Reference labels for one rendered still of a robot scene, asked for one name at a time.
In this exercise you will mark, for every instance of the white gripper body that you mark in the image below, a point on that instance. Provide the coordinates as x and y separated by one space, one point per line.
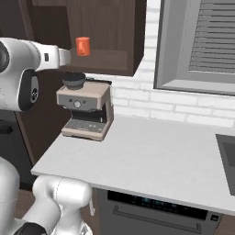
64 57

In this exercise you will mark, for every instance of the beige coffee machine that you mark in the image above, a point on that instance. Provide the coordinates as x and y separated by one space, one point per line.
88 101

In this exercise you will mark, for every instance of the grey dishwasher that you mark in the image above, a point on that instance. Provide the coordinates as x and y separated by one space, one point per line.
137 220

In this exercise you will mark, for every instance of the dark wood tall cabinet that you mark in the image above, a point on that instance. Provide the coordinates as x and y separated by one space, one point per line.
42 134

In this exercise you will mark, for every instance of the dark wood cabinet door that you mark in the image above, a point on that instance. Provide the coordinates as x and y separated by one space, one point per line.
15 18

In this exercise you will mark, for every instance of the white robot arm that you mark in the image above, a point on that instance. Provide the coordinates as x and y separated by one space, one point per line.
12 70

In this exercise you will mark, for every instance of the dark grey sink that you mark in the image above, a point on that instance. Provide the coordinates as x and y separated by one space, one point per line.
228 159

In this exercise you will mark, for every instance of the orange cup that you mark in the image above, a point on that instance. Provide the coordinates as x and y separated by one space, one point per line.
83 46

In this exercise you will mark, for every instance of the grey window blinds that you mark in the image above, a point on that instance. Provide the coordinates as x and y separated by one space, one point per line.
214 36

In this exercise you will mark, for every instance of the grey window frame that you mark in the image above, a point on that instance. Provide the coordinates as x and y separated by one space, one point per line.
174 46

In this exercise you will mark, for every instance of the dark wood wall cabinet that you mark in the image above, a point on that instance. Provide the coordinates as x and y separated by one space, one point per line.
107 30

